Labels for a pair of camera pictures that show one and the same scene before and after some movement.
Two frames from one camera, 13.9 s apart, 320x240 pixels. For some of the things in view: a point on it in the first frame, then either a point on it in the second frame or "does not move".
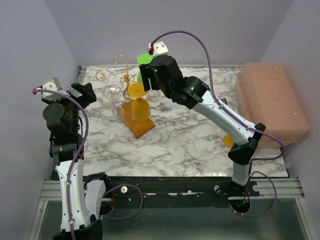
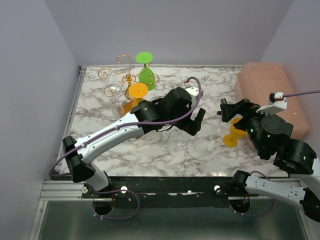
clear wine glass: x=154 y=97 → x=177 y=139
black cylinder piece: x=224 y=100 does not move
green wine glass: x=144 y=58 does not move
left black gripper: x=88 y=95 → x=190 y=126
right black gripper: x=146 y=73 → x=244 y=107
